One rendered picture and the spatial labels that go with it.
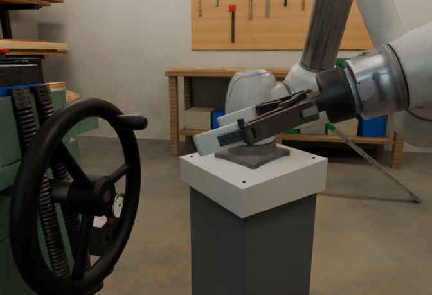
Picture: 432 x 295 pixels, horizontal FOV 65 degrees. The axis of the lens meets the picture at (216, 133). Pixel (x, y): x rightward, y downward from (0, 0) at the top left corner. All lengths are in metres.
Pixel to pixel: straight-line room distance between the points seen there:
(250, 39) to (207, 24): 0.50
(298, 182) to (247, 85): 0.32
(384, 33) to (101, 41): 3.82
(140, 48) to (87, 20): 0.70
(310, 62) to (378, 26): 0.38
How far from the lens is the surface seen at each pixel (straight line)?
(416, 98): 0.49
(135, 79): 4.12
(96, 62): 4.33
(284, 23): 3.75
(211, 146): 0.46
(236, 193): 0.90
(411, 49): 0.48
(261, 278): 1.11
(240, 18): 3.78
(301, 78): 1.04
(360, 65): 0.47
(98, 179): 0.52
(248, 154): 1.03
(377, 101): 0.47
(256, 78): 1.00
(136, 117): 0.52
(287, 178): 0.97
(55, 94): 0.59
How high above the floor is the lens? 1.02
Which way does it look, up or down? 13 degrees down
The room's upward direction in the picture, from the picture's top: straight up
